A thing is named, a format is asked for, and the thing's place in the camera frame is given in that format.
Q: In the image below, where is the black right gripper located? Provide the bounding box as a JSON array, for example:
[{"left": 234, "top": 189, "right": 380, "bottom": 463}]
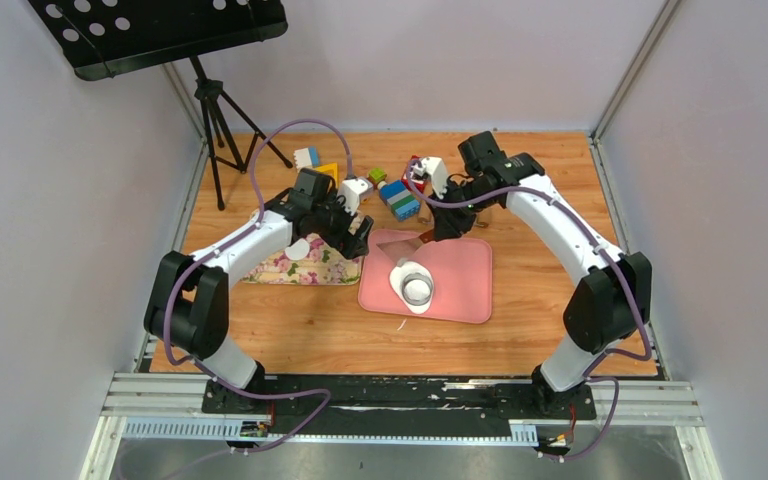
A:
[{"left": 426, "top": 179, "right": 496, "bottom": 241}]

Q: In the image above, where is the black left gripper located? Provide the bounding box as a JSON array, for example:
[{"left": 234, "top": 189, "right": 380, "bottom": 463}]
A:
[{"left": 313, "top": 189, "right": 374, "bottom": 261}]

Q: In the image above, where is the pink rectangular tray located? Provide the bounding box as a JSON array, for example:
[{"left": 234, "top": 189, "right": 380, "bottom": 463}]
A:
[{"left": 358, "top": 229, "right": 493, "bottom": 324}]

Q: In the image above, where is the round metal cutter ring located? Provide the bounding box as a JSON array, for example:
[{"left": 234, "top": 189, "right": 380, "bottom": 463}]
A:
[{"left": 399, "top": 262, "right": 436, "bottom": 306}]

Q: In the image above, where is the white dough ball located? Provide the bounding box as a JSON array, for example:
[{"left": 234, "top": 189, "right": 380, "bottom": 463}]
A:
[{"left": 389, "top": 260, "right": 435, "bottom": 314}]

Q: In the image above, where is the wooden dough roller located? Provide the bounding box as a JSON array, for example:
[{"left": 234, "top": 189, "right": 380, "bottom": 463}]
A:
[{"left": 418, "top": 210, "right": 492, "bottom": 228}]

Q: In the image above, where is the metal dough scraper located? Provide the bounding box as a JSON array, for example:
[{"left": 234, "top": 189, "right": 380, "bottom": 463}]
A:
[{"left": 377, "top": 230, "right": 434, "bottom": 265}]

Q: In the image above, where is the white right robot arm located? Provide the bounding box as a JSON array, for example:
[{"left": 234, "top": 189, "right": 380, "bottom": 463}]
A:
[{"left": 411, "top": 131, "right": 653, "bottom": 418}]

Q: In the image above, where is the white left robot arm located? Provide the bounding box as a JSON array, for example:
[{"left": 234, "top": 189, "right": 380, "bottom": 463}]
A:
[{"left": 143, "top": 168, "right": 374, "bottom": 413}]

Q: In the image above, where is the flat white dough wrapper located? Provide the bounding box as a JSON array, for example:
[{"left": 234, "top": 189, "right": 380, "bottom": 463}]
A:
[{"left": 284, "top": 239, "right": 311, "bottom": 261}]

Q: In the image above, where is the floral rectangular tray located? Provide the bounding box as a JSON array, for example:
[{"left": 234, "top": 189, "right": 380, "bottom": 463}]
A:
[{"left": 242, "top": 234, "right": 363, "bottom": 286}]

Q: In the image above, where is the red window toy brick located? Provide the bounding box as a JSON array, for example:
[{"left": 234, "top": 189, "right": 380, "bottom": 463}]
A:
[{"left": 401, "top": 155, "right": 427, "bottom": 193}]

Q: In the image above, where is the blue green white brick stack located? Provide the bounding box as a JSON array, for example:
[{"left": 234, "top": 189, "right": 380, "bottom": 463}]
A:
[{"left": 378, "top": 181, "right": 421, "bottom": 221}]

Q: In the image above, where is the red toy brick car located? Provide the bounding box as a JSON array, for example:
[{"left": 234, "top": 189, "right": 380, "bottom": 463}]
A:
[{"left": 361, "top": 167, "right": 388, "bottom": 203}]

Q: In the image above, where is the white and blue toy block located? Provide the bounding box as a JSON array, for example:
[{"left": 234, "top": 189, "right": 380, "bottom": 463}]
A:
[{"left": 293, "top": 146, "right": 321, "bottom": 170}]

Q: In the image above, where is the black tripod stand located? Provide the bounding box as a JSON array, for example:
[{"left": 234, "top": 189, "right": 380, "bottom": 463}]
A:
[{"left": 188, "top": 56, "right": 292, "bottom": 211}]

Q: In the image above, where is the black perforated stand shelf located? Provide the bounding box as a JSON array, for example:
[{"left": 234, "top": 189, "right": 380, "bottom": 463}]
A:
[{"left": 29, "top": 0, "right": 288, "bottom": 81}]

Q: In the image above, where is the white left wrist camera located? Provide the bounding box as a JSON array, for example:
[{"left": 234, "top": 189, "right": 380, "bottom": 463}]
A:
[{"left": 338, "top": 177, "right": 374, "bottom": 214}]

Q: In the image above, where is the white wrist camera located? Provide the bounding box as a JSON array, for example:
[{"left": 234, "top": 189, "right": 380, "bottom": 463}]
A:
[
  {"left": 410, "top": 157, "right": 449, "bottom": 199},
  {"left": 338, "top": 177, "right": 374, "bottom": 214}
]

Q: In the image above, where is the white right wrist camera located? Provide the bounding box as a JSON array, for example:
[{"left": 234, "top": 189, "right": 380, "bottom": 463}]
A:
[{"left": 410, "top": 157, "right": 449, "bottom": 199}]

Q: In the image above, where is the yellow triangular toy frame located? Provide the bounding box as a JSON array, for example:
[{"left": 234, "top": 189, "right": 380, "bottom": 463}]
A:
[{"left": 315, "top": 163, "right": 340, "bottom": 183}]

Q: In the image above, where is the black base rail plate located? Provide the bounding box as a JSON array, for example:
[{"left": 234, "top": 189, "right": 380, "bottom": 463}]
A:
[{"left": 201, "top": 374, "right": 597, "bottom": 437}]

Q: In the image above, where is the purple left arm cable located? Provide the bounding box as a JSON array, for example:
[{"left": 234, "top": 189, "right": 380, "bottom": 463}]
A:
[{"left": 161, "top": 118, "right": 355, "bottom": 458}]

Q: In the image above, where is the white slotted cable duct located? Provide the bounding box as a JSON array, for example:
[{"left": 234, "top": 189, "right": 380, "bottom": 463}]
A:
[{"left": 122, "top": 418, "right": 540, "bottom": 446}]

